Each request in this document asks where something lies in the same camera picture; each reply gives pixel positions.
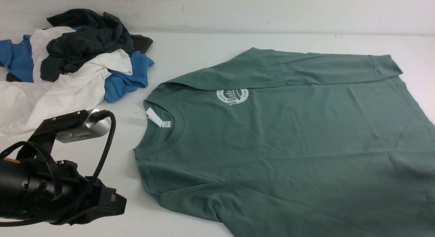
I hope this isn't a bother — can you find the green long sleeve shirt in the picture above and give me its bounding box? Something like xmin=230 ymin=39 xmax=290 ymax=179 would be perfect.
xmin=134 ymin=48 xmax=435 ymax=237

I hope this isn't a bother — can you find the blue shirt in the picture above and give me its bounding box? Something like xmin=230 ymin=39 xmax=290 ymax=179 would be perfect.
xmin=0 ymin=26 xmax=154 ymax=103

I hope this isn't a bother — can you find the white shirt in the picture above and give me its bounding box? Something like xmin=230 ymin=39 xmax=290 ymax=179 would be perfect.
xmin=0 ymin=26 xmax=133 ymax=138

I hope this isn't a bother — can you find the black left camera cable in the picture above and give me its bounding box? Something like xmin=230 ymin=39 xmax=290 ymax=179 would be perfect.
xmin=0 ymin=110 xmax=117 ymax=227

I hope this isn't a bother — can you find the dark grey shirt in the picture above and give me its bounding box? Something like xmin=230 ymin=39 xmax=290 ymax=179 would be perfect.
xmin=1 ymin=8 xmax=153 ymax=82

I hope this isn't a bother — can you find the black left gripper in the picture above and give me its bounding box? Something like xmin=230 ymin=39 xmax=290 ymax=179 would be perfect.
xmin=51 ymin=161 xmax=127 ymax=225

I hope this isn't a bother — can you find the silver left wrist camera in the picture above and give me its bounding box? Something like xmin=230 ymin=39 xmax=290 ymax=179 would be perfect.
xmin=28 ymin=109 xmax=112 ymax=152

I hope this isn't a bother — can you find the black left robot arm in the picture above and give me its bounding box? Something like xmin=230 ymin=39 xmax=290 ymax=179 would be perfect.
xmin=1 ymin=141 xmax=127 ymax=226

